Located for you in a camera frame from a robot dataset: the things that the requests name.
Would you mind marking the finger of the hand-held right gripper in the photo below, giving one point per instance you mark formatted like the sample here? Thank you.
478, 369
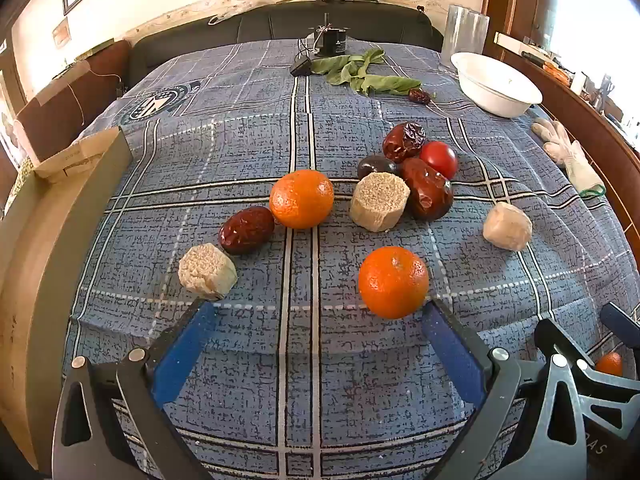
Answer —
620, 321
565, 410

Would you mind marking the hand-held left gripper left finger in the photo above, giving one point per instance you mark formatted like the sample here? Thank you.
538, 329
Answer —
182, 350

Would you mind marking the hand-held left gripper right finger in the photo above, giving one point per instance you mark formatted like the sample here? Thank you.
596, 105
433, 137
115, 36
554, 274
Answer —
452, 350

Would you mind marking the orange mandarin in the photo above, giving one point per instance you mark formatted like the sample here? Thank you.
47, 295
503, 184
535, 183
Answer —
394, 282
609, 364
301, 199

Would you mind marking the brown cardboard box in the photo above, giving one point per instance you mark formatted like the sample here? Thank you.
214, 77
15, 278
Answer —
45, 270

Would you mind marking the large red jujube date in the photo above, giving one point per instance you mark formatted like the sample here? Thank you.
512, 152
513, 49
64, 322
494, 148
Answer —
426, 189

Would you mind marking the red tomato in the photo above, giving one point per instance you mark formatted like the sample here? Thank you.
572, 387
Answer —
440, 159

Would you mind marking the white work glove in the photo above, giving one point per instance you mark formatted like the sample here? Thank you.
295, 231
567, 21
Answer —
570, 155

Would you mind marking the dark olive fruit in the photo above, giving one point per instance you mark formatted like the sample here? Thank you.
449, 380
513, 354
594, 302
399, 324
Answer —
375, 166

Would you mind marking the wooden sideboard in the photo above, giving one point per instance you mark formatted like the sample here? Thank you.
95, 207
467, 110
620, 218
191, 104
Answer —
600, 110

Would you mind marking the blue plaid tablecloth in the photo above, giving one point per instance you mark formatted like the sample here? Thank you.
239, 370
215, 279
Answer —
300, 135

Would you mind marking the small red jujube date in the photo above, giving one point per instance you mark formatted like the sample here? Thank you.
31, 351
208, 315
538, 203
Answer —
419, 95

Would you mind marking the white bowl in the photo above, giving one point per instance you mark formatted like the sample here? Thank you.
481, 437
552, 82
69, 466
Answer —
495, 85

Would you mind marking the green leaf sprig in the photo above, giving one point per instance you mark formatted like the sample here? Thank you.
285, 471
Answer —
387, 83
345, 65

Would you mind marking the brown armchair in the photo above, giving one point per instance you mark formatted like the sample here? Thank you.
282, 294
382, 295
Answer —
100, 67

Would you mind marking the small black device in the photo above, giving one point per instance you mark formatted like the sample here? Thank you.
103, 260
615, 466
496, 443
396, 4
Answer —
301, 66

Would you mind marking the clear plastic container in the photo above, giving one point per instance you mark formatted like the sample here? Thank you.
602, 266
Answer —
467, 27

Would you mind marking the black cylindrical device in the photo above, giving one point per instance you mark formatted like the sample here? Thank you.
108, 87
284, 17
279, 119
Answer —
332, 42

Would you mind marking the black leather sofa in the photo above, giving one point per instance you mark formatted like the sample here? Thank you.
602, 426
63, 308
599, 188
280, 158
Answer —
260, 25

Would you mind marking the small wall paper label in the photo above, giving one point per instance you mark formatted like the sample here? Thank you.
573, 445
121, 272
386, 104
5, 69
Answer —
60, 33

